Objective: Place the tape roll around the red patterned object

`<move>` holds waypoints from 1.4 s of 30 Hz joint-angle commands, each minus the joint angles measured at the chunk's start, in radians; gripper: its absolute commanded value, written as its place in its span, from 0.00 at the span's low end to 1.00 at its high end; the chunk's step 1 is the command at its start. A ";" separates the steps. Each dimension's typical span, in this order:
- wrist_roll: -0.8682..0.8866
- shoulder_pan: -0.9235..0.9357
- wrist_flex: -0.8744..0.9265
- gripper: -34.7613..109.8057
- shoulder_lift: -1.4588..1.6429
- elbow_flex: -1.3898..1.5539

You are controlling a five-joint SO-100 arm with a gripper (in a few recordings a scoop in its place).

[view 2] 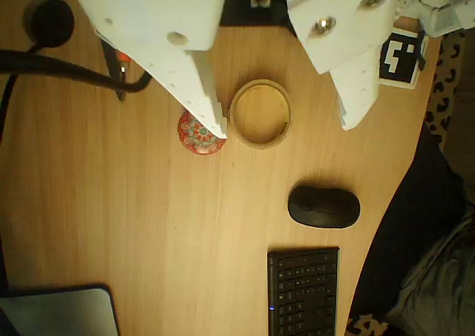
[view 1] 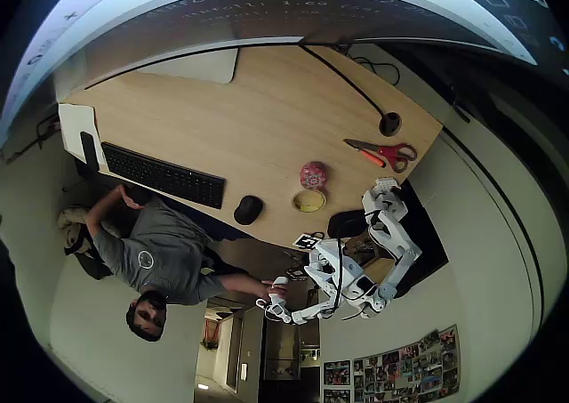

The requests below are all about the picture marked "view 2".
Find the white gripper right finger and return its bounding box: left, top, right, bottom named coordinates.
left=284, top=0, right=404, bottom=131

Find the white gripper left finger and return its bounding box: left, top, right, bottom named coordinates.
left=66, top=0, right=229, bottom=139

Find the white leader arm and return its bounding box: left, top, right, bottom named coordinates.
left=393, top=0, right=475, bottom=37

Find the beige roll of tape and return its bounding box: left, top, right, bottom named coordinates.
left=229, top=78, right=293, bottom=151

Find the pink patterned ball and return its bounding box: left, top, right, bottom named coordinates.
left=177, top=110, right=227, bottom=155

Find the white cube with black marker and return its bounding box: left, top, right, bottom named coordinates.
left=377, top=16, right=430, bottom=90

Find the black mat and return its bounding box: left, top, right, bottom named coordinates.
left=219, top=0, right=298, bottom=28

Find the leopard patterned fabric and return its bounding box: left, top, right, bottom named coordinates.
left=425, top=30, right=467, bottom=140

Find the black computer mouse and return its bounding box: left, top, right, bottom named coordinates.
left=287, top=184, right=361, bottom=228

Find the person in grey shirt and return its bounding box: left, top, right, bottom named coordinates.
left=384, top=202, right=475, bottom=336

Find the black keyboard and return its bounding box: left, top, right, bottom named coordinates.
left=266, top=246, right=341, bottom=336

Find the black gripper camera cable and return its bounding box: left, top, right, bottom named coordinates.
left=0, top=49, right=154, bottom=94

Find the round desk cable hole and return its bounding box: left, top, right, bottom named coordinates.
left=22, top=0, right=76, bottom=49

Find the black desk cable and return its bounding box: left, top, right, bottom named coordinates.
left=0, top=42, right=53, bottom=148

